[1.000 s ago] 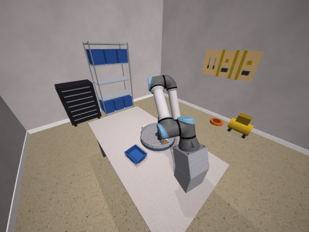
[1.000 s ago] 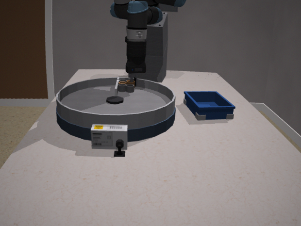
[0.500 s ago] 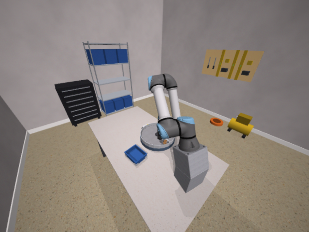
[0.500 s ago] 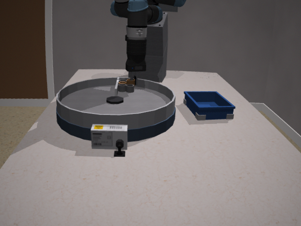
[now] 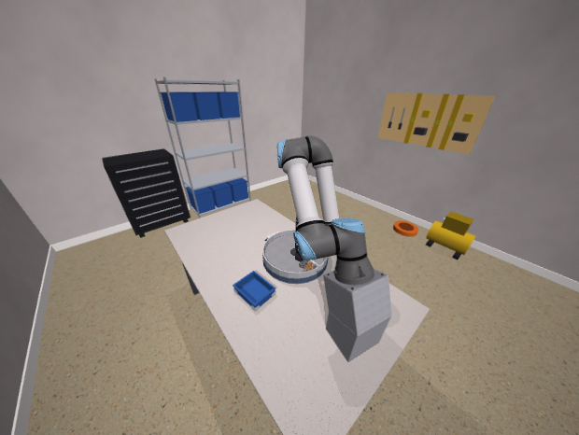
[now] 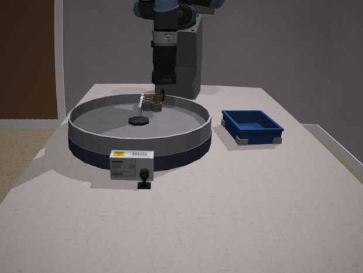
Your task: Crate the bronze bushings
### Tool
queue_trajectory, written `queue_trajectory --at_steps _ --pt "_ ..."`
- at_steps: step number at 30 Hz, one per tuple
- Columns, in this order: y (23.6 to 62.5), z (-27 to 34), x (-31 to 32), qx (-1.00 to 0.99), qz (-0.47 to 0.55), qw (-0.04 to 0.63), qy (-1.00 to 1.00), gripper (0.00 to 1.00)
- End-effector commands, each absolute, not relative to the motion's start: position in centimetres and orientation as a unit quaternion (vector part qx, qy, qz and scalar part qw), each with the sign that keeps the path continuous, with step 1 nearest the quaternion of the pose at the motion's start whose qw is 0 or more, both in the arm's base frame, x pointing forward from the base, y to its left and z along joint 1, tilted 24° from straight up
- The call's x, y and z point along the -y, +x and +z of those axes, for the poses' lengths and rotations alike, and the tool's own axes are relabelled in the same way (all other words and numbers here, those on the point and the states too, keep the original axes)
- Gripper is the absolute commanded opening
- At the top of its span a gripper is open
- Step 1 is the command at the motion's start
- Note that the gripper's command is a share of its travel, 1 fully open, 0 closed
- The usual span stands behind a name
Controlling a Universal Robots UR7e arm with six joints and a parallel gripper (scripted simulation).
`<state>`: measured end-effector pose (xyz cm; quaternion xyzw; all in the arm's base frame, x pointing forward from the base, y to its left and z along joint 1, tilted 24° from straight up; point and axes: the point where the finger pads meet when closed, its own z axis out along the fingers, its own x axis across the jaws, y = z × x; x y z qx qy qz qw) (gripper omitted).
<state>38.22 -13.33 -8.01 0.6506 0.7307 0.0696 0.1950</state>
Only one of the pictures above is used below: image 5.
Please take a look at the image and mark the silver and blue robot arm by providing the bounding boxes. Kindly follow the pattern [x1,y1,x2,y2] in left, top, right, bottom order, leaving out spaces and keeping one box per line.
[277,136,374,285]

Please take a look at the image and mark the grey round turning table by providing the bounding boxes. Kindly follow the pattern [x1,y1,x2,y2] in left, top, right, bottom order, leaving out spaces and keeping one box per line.
[262,230,328,284]

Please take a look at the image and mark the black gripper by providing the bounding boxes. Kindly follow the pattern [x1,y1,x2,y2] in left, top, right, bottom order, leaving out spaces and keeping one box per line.
[295,244,307,269]

